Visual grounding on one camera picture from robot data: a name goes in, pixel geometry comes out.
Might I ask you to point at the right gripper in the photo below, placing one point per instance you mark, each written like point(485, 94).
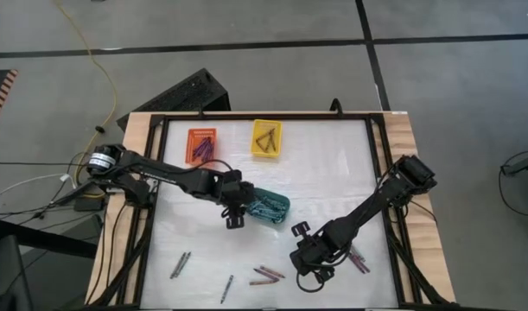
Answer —
point(313, 255)

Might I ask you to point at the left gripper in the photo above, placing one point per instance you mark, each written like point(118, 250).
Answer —
point(238, 192)

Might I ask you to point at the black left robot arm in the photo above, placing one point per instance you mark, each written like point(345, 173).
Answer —
point(168, 177)

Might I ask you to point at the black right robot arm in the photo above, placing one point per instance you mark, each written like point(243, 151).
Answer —
point(376, 203)

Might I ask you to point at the teal plastic bin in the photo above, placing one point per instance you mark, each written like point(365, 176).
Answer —
point(285, 207)

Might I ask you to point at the orange plastic basket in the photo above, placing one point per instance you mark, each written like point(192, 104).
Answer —
point(189, 147)

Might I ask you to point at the yellow plastic basket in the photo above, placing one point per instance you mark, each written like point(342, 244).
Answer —
point(257, 125)

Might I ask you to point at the black perforated metal case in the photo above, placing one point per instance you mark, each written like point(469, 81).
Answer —
point(181, 95)

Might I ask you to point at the black power adapter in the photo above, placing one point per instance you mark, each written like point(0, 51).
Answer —
point(90, 204)

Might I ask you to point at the black metal beam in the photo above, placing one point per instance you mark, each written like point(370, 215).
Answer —
point(43, 239)

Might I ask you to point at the black frame clamp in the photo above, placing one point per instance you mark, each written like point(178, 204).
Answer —
point(336, 107)
point(200, 111)

